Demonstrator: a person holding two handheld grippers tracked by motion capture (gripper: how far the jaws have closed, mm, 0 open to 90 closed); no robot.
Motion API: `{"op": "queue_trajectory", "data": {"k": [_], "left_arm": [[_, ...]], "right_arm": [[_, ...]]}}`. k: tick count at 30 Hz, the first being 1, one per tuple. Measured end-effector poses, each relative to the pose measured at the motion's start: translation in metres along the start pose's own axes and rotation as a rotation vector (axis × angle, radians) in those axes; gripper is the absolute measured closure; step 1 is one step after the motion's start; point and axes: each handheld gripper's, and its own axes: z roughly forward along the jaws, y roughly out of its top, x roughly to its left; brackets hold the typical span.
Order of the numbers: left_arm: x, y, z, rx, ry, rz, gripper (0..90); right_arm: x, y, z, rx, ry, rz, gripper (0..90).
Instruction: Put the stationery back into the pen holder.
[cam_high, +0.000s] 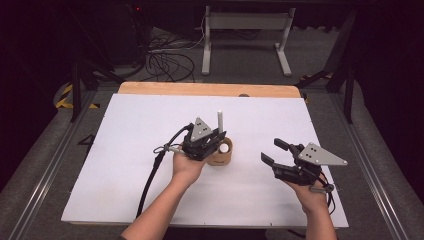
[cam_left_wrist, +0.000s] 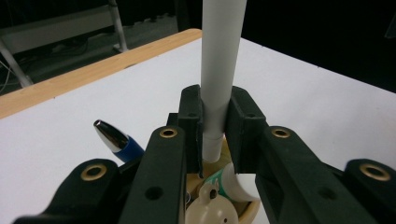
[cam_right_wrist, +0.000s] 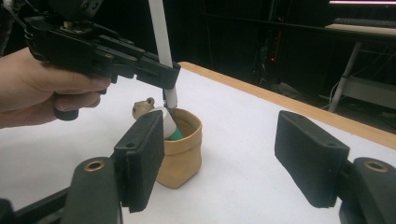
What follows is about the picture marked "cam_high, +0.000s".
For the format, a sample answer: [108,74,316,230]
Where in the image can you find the black metal stand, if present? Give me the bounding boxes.
[64,4,128,123]
[294,9,358,124]

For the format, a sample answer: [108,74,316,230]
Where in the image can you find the white metal stand frame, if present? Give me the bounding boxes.
[201,5,297,78]

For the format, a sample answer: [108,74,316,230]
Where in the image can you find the black equipment box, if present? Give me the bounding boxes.
[99,3,151,71]

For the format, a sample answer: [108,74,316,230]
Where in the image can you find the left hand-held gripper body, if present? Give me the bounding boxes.
[180,116,228,162]

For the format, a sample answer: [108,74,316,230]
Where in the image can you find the white board cover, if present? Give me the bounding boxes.
[60,93,350,230]

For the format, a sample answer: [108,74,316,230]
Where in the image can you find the person's left hand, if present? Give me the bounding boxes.
[171,151,209,187]

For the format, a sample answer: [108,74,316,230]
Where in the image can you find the person's right hand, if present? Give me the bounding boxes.
[286,179,329,215]

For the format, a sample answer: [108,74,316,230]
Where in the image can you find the hand-held gripper cable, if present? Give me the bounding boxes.
[135,123,194,219]
[308,173,336,215]

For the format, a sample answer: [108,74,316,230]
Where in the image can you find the right hand-held gripper cable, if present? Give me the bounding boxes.
[308,173,336,215]

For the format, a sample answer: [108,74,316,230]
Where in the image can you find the aluminium floor rail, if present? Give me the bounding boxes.
[8,89,98,240]
[328,94,409,240]

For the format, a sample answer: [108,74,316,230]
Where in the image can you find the bundle of black floor cables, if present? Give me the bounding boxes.
[139,26,208,83]

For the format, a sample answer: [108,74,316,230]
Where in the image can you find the yellow black hazard tape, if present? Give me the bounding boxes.
[54,83,101,110]

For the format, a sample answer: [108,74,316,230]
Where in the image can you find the round wooden pen holder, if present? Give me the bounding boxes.
[206,136,234,167]

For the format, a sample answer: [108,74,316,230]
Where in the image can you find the left hand-held gripper cable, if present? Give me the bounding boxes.
[135,123,194,219]

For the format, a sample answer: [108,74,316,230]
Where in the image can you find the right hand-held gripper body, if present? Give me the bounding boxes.
[271,141,349,187]

